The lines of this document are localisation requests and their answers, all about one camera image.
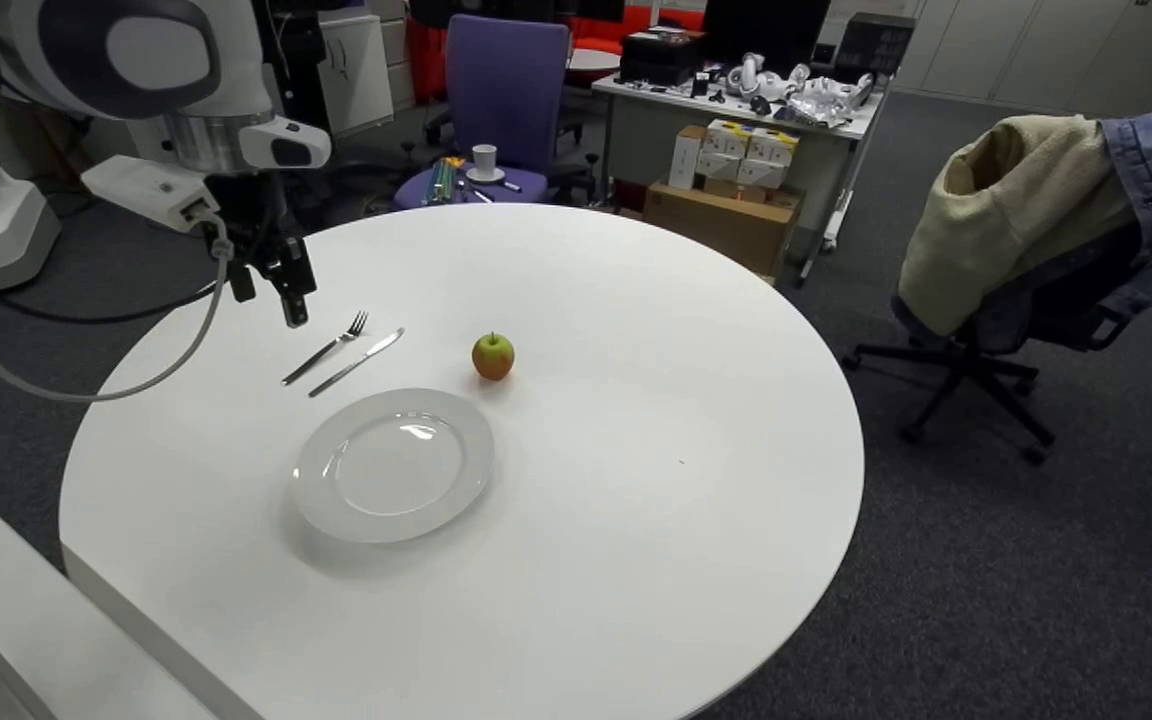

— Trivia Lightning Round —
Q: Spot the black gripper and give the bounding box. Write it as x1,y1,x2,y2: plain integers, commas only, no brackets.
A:
205,167,319,333

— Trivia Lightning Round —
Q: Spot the silver table knife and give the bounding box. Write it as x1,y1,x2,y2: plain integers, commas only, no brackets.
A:
306,325,411,404

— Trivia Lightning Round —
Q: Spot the white round plate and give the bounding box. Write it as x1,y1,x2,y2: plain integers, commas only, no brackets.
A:
287,385,501,550

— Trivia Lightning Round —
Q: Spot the red green apple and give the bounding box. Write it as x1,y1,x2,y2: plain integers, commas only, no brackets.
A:
469,333,520,387

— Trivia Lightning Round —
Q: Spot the black tripod stand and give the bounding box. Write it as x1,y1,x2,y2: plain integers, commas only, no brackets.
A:
254,0,339,131

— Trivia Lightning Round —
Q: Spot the white filing cabinet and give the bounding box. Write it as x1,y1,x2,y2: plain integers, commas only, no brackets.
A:
314,10,400,140

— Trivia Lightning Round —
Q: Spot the purple office chair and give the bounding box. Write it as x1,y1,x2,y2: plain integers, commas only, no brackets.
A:
392,13,576,212

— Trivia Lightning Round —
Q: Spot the white office desk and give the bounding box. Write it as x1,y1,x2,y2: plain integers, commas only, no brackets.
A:
589,68,888,289

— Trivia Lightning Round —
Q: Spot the plain white carton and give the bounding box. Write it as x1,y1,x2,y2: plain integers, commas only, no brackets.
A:
664,120,708,197

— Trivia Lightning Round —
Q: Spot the black box device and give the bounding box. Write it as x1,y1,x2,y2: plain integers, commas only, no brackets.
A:
618,25,711,94

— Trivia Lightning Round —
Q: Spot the brown cardboard box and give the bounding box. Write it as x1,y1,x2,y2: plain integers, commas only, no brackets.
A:
640,179,806,280

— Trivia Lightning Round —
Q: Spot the white box with yellow labels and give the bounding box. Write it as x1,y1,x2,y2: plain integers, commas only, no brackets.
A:
693,117,806,203

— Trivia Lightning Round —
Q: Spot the pile of white clutter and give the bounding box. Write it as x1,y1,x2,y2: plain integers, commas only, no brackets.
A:
701,49,879,136

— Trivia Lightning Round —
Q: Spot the large black monitor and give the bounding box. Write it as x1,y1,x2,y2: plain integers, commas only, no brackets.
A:
701,0,838,82

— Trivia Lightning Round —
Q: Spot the small black monitor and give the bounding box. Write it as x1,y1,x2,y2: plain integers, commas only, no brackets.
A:
834,10,919,86

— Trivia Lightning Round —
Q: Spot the black swivel office chair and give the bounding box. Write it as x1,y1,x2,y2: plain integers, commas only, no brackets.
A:
843,218,1148,472

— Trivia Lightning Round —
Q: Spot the beige jacket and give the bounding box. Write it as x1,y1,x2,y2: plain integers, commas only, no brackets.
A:
898,108,1140,339

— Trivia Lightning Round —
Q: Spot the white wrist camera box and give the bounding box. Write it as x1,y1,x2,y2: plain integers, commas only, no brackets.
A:
76,154,226,239

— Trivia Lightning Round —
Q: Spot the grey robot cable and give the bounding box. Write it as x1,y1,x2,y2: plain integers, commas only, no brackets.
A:
0,218,238,410

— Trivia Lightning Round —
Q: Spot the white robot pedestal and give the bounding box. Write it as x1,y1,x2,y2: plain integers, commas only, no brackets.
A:
0,507,269,720

